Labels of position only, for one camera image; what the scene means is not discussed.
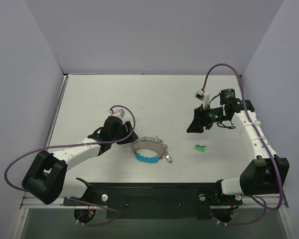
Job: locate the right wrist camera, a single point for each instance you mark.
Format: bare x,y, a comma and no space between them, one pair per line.
203,96

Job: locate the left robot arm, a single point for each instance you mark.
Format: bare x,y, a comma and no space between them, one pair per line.
46,175

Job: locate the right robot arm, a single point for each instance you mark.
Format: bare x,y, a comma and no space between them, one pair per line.
266,171

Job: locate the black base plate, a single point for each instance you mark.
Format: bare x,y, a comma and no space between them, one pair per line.
161,200

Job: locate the aluminium frame rail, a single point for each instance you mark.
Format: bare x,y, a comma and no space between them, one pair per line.
31,202

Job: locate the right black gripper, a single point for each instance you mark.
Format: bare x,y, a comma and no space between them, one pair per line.
200,119

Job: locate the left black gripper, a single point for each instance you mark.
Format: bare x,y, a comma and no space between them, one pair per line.
127,132

